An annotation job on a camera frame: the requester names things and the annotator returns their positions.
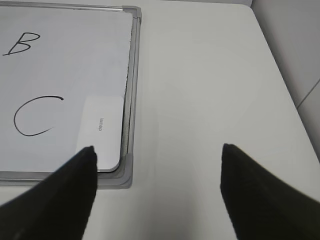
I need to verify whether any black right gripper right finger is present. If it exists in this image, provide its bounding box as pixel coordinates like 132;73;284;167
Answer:
220;143;320;240

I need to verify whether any white whiteboard eraser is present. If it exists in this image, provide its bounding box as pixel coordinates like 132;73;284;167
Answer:
76;96;124;173

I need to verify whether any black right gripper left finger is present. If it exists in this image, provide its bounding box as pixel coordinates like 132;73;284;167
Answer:
0;146;98;240

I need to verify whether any white framed whiteboard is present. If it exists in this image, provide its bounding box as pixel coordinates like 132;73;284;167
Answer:
0;1;142;189

